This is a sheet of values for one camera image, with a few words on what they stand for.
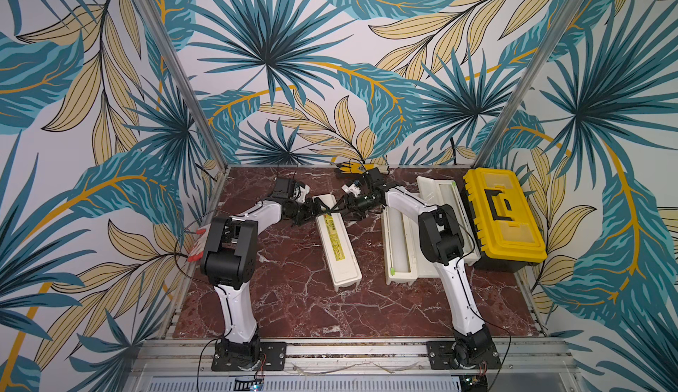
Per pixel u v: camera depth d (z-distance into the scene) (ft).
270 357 2.44
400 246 2.91
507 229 2.63
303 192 3.02
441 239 2.07
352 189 3.20
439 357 2.40
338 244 2.83
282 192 2.62
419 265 2.74
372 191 2.92
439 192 3.36
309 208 2.83
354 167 3.89
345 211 2.96
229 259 1.70
